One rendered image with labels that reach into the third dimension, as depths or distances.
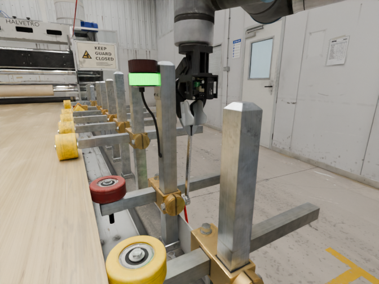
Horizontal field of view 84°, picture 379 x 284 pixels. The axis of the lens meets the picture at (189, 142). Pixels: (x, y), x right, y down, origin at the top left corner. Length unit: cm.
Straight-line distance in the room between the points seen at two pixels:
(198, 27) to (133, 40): 907
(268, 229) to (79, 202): 38
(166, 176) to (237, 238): 25
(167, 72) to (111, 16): 915
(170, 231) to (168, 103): 33
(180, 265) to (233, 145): 21
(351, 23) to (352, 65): 46
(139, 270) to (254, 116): 24
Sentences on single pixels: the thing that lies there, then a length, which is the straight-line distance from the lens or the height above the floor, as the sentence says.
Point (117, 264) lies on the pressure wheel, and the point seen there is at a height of 91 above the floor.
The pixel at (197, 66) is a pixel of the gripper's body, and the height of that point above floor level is 117.
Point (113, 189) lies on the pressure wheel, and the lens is 51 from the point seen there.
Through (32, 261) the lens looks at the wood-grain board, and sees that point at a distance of 39.
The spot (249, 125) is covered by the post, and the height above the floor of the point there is 108.
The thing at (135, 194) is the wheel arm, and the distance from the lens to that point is 57.
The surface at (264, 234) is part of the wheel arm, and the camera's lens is 46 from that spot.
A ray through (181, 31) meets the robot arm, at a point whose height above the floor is 124.
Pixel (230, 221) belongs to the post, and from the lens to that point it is 32.
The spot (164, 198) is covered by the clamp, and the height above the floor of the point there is 86.
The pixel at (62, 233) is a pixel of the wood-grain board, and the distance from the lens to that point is 42.
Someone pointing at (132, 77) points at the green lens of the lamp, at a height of 114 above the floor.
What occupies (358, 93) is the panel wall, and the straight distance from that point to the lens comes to 314.
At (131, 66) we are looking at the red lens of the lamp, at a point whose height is 116.
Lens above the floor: 113
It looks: 16 degrees down
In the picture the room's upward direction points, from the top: straight up
